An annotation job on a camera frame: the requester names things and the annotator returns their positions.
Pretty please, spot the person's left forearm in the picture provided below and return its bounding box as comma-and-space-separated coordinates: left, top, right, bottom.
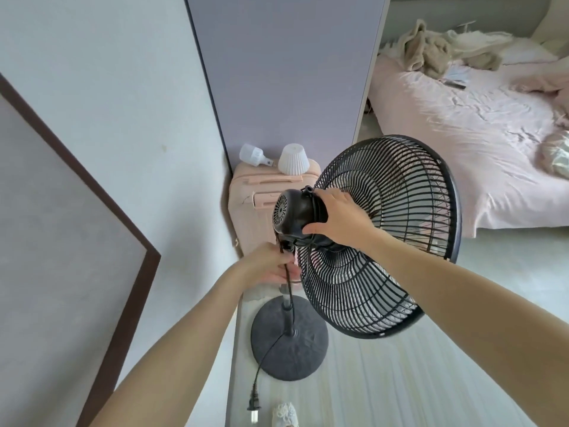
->
89, 259, 250, 427

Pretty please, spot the bed with pink sheet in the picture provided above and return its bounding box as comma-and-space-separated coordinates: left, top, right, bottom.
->
368, 52, 569, 240

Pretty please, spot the white light bulb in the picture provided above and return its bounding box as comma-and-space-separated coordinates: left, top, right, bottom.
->
239, 143, 274, 168

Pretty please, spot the grey partition panel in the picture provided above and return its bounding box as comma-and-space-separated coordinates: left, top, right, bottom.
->
183, 0, 392, 176

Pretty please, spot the pink duvet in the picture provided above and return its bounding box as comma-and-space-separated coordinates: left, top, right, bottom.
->
510, 52, 569, 129

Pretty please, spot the black power cord with plug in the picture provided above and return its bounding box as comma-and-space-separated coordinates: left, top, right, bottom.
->
247, 244, 298, 413

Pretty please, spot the brown door frame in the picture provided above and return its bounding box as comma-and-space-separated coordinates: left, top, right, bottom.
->
0, 73, 162, 427

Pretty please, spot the white lace item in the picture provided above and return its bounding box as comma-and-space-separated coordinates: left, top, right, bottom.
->
271, 401, 299, 427

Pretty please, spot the person's right forearm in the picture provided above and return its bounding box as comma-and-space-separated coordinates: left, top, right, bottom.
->
369, 227, 569, 427

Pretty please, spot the shiny satin pillow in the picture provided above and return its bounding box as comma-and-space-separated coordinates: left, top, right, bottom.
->
540, 130, 569, 180

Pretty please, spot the white crumpled cloth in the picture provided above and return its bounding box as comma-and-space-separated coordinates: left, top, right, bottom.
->
445, 28, 515, 58

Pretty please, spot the pink suitcase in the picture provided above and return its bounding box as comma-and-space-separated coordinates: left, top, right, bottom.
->
228, 159, 323, 286

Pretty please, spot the white pillow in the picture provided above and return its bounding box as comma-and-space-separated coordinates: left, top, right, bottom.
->
501, 37, 559, 66

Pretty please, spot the person's left hand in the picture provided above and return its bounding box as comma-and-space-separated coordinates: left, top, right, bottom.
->
236, 241, 298, 286

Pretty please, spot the grey headboard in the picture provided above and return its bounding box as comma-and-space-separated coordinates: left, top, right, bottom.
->
381, 0, 553, 46

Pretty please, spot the black fan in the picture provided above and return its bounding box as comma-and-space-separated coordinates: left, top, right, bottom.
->
250, 135, 463, 382

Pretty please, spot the beige blanket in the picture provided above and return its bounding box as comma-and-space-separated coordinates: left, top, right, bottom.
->
397, 20, 503, 80

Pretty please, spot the person's right hand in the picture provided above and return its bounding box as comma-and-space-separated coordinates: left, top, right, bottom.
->
302, 188, 380, 251

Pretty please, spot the white ribbed lampshade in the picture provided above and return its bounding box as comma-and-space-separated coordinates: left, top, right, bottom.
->
278, 143, 310, 176

